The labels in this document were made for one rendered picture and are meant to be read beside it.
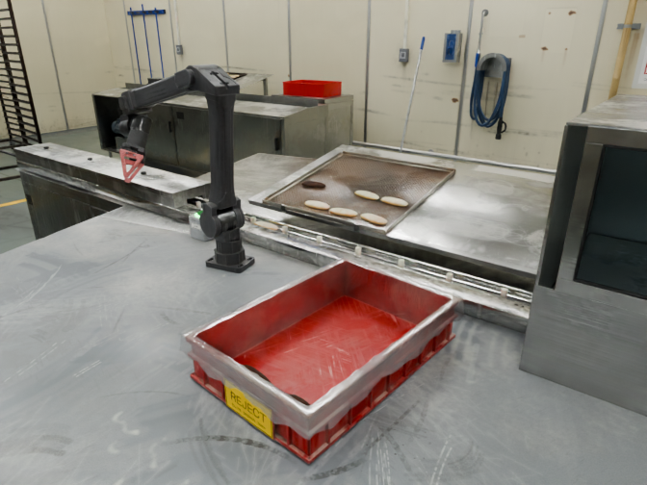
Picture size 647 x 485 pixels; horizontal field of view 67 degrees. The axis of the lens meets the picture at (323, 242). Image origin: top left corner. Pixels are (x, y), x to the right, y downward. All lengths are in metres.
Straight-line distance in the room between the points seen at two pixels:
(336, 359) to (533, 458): 0.39
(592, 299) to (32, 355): 1.09
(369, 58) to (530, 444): 5.05
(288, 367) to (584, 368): 0.55
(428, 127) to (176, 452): 4.79
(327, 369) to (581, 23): 4.24
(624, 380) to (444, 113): 4.45
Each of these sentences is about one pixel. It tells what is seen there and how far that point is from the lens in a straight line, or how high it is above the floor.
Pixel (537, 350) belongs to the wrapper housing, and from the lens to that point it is 1.04.
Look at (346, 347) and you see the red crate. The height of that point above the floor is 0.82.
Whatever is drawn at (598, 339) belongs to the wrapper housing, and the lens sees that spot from 1.00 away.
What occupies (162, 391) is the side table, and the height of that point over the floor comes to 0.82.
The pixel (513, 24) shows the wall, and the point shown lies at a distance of 5.03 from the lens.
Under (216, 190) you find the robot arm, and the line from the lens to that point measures 1.36.
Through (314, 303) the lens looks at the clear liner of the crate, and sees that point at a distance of 1.16.
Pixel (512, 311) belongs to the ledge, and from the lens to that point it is 1.19.
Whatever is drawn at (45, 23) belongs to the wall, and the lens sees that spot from 8.85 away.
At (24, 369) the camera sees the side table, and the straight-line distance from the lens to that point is 1.17.
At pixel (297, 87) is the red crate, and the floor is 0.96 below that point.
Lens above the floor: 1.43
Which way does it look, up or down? 23 degrees down
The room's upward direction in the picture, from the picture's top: straight up
